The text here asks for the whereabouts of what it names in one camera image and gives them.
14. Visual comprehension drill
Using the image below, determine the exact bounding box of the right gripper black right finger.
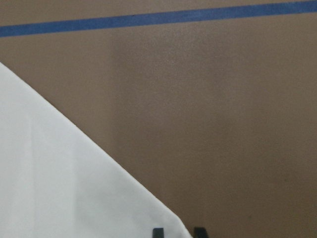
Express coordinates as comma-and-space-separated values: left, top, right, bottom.
193, 227, 208, 238

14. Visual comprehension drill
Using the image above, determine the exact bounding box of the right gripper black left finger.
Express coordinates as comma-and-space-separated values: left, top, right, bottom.
153, 228, 164, 238

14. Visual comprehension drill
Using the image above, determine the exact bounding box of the white printed t-shirt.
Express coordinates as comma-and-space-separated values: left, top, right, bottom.
0, 65, 190, 238

